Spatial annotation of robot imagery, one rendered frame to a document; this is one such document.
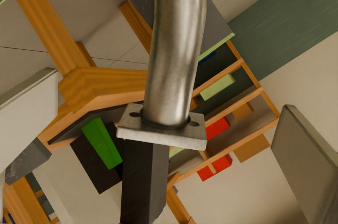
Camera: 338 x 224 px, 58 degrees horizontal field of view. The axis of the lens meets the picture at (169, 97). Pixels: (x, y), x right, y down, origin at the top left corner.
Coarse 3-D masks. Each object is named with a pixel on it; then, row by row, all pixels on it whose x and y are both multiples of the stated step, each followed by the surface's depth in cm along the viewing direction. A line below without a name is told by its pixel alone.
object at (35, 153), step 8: (32, 144) 26; (40, 144) 27; (24, 152) 26; (32, 152) 26; (40, 152) 27; (48, 152) 27; (16, 160) 25; (24, 160) 27; (32, 160) 27; (40, 160) 27; (8, 168) 25; (16, 168) 26; (24, 168) 27; (32, 168) 27; (8, 176) 25; (16, 176) 27; (8, 184) 27
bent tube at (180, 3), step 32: (160, 0) 16; (192, 0) 16; (160, 32) 17; (192, 32) 17; (160, 64) 17; (192, 64) 18; (160, 96) 18; (128, 128) 18; (160, 128) 19; (192, 128) 19
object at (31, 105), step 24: (48, 72) 16; (0, 96) 13; (24, 96) 14; (48, 96) 16; (0, 120) 12; (24, 120) 14; (48, 120) 17; (0, 144) 12; (24, 144) 14; (0, 168) 13
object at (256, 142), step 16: (240, 64) 519; (208, 80) 532; (224, 80) 533; (256, 80) 513; (192, 96) 547; (208, 96) 543; (224, 112) 528; (240, 112) 531; (208, 128) 547; (224, 128) 540; (240, 144) 523; (256, 144) 528; (208, 160) 541; (224, 160) 543; (240, 160) 534; (208, 176) 553; (176, 192) 602
